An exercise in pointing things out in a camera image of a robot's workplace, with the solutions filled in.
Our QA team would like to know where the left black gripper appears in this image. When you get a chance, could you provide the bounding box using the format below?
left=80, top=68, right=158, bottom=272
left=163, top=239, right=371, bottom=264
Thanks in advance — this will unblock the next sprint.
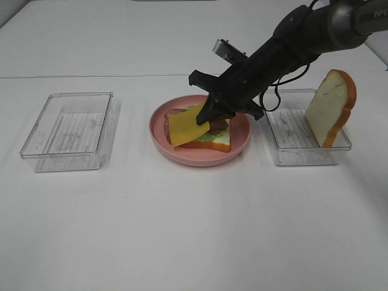
left=189, top=39, right=303, bottom=125

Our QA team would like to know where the long bacon strip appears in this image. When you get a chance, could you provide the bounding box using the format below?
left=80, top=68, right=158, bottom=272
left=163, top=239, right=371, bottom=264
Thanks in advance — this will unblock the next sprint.
left=164, top=107, right=230, bottom=138

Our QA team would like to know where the green lettuce leaf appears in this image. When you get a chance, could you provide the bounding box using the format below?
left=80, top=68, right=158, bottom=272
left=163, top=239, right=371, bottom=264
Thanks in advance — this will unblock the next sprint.
left=192, top=119, right=230, bottom=145

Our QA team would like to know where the yellow cheese slice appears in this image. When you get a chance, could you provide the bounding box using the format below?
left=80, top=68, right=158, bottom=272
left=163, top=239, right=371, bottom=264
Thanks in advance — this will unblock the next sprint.
left=169, top=103, right=209, bottom=147

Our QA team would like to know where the bread slice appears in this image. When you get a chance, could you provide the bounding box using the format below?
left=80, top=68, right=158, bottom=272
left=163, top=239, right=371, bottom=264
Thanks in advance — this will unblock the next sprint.
left=180, top=119, right=231, bottom=152
left=305, top=69, right=357, bottom=147

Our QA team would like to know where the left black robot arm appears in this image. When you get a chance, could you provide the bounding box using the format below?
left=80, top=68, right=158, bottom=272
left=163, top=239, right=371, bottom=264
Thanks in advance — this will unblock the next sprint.
left=189, top=1, right=387, bottom=125

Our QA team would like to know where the pink round plate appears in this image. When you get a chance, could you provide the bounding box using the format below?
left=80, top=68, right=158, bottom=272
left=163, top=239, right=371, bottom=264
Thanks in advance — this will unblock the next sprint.
left=149, top=95, right=251, bottom=167

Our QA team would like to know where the right clear plastic container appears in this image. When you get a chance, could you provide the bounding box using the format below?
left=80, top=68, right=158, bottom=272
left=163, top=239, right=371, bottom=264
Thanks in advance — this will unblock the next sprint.
left=259, top=89, right=352, bottom=167

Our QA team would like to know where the clear plastic container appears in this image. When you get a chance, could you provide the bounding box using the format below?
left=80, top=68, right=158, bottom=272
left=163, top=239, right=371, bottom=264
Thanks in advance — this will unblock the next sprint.
left=19, top=92, right=119, bottom=173
left=259, top=89, right=352, bottom=167

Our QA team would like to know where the left clear plastic container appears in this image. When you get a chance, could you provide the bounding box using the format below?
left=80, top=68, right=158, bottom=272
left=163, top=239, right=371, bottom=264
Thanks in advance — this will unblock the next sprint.
left=19, top=92, right=119, bottom=173

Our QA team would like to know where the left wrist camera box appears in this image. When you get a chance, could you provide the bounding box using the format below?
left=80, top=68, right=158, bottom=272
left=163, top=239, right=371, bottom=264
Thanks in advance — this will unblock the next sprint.
left=213, top=39, right=248, bottom=64

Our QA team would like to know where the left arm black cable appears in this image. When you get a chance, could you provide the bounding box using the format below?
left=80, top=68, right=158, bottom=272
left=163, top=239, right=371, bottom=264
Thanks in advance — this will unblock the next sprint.
left=259, top=57, right=315, bottom=113

